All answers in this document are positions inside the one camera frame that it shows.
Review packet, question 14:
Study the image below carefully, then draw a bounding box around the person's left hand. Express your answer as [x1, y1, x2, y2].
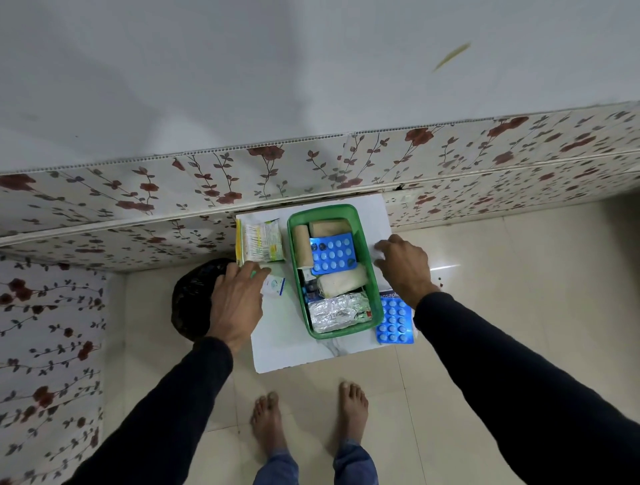
[206, 261, 273, 356]

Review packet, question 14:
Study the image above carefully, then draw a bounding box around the person's right hand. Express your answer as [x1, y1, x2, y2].
[373, 233, 442, 310]

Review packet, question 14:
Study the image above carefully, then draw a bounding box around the green plastic basket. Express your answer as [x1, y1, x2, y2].
[286, 203, 385, 340]

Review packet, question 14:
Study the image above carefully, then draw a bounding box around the teal white small carton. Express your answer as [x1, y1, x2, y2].
[249, 269, 286, 298]

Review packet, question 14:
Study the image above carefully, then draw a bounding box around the blue pill blister pack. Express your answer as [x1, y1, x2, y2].
[375, 298, 415, 346]
[309, 232, 359, 276]

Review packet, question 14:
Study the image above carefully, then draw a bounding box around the white bandage roll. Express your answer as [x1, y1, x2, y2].
[317, 264, 369, 299]

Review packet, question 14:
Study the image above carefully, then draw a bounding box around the yellow cotton swab packet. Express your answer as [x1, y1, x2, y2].
[235, 219, 285, 266]

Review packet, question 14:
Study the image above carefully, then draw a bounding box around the large silver blister pack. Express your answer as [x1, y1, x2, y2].
[308, 292, 373, 334]

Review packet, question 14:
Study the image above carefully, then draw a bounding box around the beige bandage roll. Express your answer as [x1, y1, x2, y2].
[292, 225, 313, 270]
[309, 219, 353, 239]

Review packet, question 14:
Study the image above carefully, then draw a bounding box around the person's left forearm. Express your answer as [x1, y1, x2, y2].
[65, 336, 235, 485]

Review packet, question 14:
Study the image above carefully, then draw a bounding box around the person's right forearm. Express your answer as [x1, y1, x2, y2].
[413, 291, 640, 485]

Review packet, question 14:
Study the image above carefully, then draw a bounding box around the person's left foot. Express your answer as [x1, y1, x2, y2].
[249, 391, 289, 456]

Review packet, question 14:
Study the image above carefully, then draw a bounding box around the person's foot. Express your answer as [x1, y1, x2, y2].
[249, 391, 289, 456]
[335, 381, 370, 446]

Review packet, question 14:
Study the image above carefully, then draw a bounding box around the person's right foot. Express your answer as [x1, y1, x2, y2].
[335, 381, 370, 446]

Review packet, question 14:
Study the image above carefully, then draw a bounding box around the person's left trouser leg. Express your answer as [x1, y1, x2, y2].
[252, 449, 300, 485]

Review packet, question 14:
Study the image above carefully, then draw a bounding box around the person's trouser leg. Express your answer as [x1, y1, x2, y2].
[332, 442, 379, 485]
[252, 449, 300, 485]

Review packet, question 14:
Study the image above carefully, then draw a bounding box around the person's right trouser leg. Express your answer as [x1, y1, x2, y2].
[332, 442, 379, 485]

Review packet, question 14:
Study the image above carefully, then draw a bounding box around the black trash bin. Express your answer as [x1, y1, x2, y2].
[171, 257, 236, 343]

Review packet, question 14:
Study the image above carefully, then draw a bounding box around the white table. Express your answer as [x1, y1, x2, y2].
[235, 193, 419, 374]

